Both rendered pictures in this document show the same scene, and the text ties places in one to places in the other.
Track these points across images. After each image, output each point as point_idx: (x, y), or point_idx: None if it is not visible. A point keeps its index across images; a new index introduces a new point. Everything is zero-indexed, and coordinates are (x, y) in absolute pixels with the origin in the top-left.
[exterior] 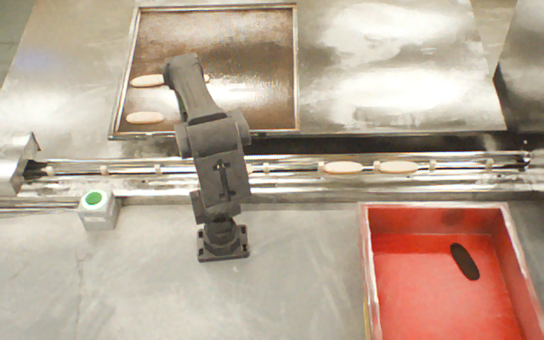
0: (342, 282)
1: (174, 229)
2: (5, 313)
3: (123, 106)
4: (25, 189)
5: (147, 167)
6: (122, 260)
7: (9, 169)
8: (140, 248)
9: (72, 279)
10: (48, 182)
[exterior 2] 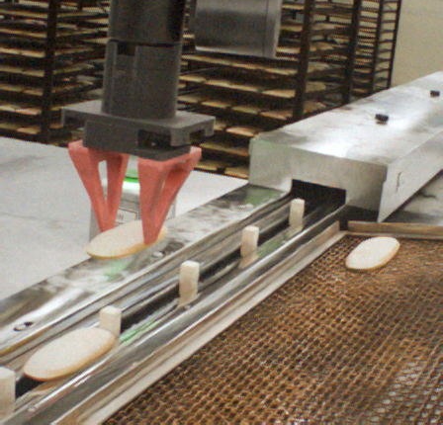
0: None
1: (7, 289)
2: (30, 180)
3: (434, 241)
4: (259, 189)
5: (217, 278)
6: (3, 241)
7: (284, 143)
8: (7, 256)
9: (24, 212)
10: (262, 201)
